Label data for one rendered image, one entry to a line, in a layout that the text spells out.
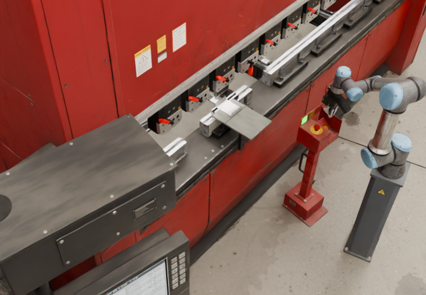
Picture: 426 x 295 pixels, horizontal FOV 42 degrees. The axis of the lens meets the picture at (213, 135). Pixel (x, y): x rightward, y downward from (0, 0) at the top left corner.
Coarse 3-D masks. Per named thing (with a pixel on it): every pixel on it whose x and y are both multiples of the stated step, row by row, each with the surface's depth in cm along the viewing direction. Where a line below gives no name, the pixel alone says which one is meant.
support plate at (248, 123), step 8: (240, 104) 303; (216, 112) 298; (224, 112) 298; (240, 112) 298; (248, 112) 298; (256, 112) 298; (224, 120) 294; (232, 120) 294; (240, 120) 294; (248, 120) 294; (256, 120) 294; (264, 120) 295; (232, 128) 290; (240, 128) 290; (248, 128) 290; (256, 128) 290; (264, 128) 291; (248, 136) 286
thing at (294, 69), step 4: (304, 60) 345; (296, 64) 343; (300, 64) 343; (304, 64) 343; (288, 68) 340; (292, 68) 340; (296, 68) 340; (300, 68) 341; (284, 72) 337; (288, 72) 337; (292, 72) 337; (296, 72) 339; (284, 76) 334; (288, 76) 335; (292, 76) 337; (276, 80) 332; (280, 80) 332; (284, 80) 332; (288, 80) 336; (276, 84) 331; (280, 84) 330
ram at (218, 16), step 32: (128, 0) 198; (160, 0) 212; (192, 0) 228; (224, 0) 246; (256, 0) 268; (288, 0) 294; (128, 32) 207; (160, 32) 222; (192, 32) 239; (224, 32) 260; (128, 64) 216; (160, 64) 233; (192, 64) 252; (128, 96) 226; (160, 96) 245
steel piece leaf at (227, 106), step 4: (228, 100) 304; (224, 104) 302; (228, 104) 302; (232, 104) 302; (220, 108) 300; (224, 108) 300; (228, 108) 300; (232, 108) 300; (236, 108) 300; (240, 108) 299; (228, 112) 298; (232, 112) 298; (236, 112) 298
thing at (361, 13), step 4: (368, 8) 387; (360, 12) 384; (364, 12) 384; (368, 12) 387; (352, 16) 380; (356, 16) 380; (360, 16) 380; (364, 16) 384; (348, 20) 376; (356, 20) 377; (344, 24) 375; (348, 24) 373; (352, 24) 374; (348, 28) 374
